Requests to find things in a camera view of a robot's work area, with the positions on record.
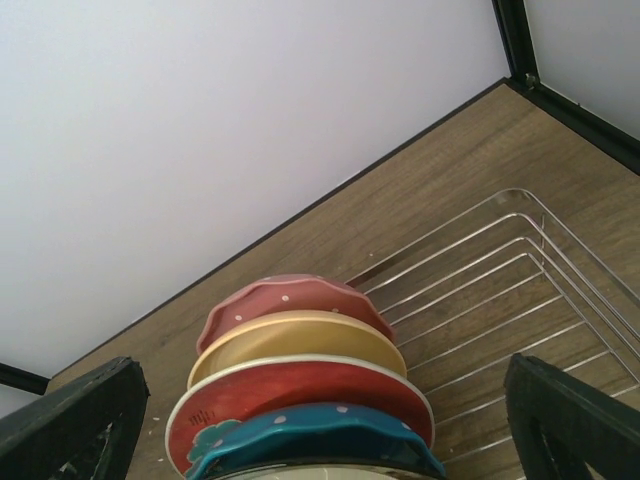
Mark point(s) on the black rimmed round plate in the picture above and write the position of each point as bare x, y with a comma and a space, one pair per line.
308, 469

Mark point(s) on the yellow round plate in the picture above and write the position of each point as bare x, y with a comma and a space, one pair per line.
298, 332

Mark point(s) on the wire dish rack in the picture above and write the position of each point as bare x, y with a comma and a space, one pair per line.
506, 276

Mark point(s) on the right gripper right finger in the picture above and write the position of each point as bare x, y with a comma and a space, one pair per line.
563, 428

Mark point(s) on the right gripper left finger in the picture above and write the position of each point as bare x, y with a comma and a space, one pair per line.
86, 429

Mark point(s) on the black frame rail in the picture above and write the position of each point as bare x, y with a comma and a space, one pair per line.
144, 143

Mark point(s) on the red plate teal flower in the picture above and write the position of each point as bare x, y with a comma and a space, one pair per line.
256, 387

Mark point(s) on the pink polka dot plate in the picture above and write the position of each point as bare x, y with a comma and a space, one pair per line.
289, 292

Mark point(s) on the blue polka dot plate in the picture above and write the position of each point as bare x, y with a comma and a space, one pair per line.
325, 430

